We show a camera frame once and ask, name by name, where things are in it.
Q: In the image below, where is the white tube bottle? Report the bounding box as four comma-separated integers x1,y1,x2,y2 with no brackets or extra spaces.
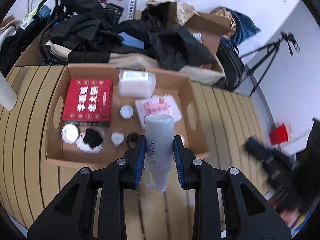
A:
144,114,174,192

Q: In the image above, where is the white thermos bottle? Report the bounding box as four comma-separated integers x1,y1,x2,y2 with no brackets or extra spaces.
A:
0,73,17,111

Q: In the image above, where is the red printed box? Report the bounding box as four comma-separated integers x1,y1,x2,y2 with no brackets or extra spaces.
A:
62,79,113,127

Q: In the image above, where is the black hair tie bundle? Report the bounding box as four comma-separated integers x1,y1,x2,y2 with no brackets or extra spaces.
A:
82,128,104,149

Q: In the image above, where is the small white cream jar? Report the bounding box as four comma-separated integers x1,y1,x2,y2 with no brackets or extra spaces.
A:
120,105,134,119

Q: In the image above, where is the flat cardboard tray box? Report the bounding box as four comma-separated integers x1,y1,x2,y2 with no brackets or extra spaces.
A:
41,63,209,170

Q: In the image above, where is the clear plastic container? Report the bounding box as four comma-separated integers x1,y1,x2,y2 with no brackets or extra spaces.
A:
118,70,156,99

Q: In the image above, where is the large cardboard box right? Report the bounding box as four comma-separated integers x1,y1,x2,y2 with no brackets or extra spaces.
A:
184,12,230,67

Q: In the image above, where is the woven wicker basket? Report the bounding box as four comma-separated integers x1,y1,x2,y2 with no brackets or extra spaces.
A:
211,7,237,40

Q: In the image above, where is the red plastic cup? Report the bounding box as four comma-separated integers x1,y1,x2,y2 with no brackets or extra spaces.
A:
269,123,292,145

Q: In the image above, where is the blue cloth bag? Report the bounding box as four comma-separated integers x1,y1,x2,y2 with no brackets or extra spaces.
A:
221,8,261,47

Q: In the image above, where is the small white round jar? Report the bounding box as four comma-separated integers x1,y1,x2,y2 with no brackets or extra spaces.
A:
61,124,79,144

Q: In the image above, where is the black clothes pile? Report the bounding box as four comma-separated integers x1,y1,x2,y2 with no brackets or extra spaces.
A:
1,0,216,75

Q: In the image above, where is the pink patterned packet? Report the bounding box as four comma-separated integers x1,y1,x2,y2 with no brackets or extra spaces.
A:
135,94,182,128

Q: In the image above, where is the black camera tripod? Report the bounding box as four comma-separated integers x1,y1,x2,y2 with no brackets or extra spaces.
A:
240,31,300,96

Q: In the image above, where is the black suitcase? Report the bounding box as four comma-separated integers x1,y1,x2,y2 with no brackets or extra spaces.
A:
216,42,245,92

